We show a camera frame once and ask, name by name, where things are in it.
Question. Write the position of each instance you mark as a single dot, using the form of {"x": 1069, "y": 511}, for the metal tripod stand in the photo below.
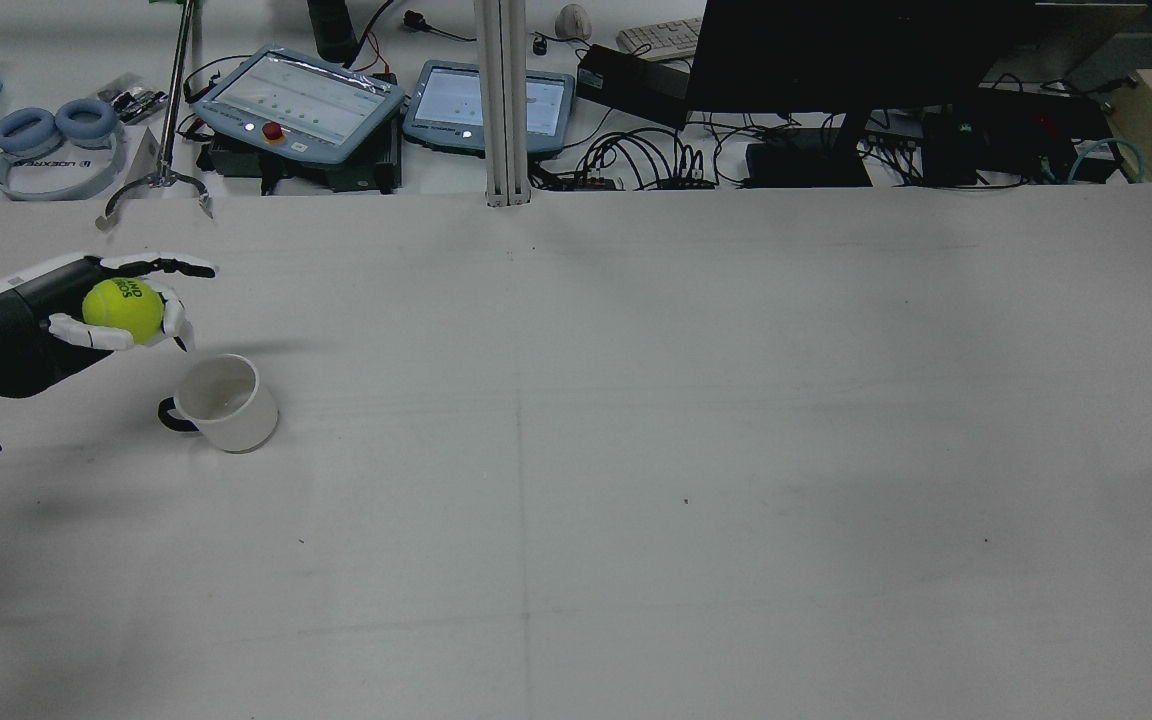
{"x": 168, "y": 130}

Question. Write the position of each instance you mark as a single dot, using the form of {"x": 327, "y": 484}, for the blue white headphones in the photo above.
{"x": 56, "y": 150}

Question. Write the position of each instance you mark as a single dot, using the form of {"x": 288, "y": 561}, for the white computer mouse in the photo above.
{"x": 572, "y": 20}

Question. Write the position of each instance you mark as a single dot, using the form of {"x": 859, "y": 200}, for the clear plastic bag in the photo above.
{"x": 131, "y": 97}

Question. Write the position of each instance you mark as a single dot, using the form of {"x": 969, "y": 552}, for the large blue teach pendant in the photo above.
{"x": 296, "y": 102}

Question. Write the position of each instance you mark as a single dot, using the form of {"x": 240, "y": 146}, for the yellow tennis ball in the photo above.
{"x": 123, "y": 310}

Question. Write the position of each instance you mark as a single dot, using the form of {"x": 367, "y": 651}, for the silver aluminium profile post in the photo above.
{"x": 502, "y": 100}

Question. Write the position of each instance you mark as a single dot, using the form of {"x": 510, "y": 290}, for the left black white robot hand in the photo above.
{"x": 6, "y": 330}

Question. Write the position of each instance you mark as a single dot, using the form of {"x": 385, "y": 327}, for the black power adapter box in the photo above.
{"x": 631, "y": 85}

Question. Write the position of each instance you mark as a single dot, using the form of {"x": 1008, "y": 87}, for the small blue teach pendant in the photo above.
{"x": 488, "y": 108}

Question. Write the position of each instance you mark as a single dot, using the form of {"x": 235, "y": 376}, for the black electronics box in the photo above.
{"x": 1011, "y": 130}

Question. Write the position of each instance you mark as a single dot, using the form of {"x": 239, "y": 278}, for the white keyboard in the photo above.
{"x": 661, "y": 38}

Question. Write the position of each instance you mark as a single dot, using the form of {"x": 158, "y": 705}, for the black computer monitor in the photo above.
{"x": 836, "y": 50}

